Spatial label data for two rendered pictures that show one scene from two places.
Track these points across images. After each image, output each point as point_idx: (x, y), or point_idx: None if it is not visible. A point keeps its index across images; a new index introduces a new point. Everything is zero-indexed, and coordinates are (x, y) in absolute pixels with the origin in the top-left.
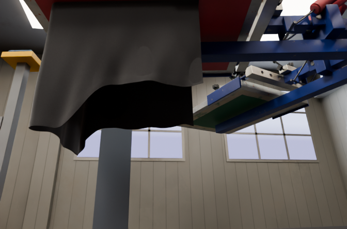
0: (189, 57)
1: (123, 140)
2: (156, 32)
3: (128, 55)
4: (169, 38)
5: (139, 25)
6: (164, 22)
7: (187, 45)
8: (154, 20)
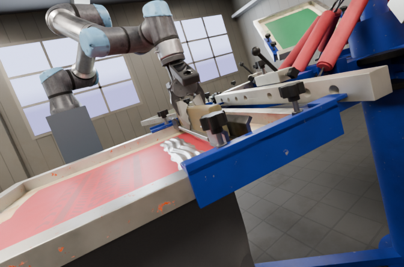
0: (237, 263)
1: None
2: (182, 261)
3: None
4: (207, 261)
5: (148, 261)
6: (189, 236)
7: (231, 252)
8: (171, 242)
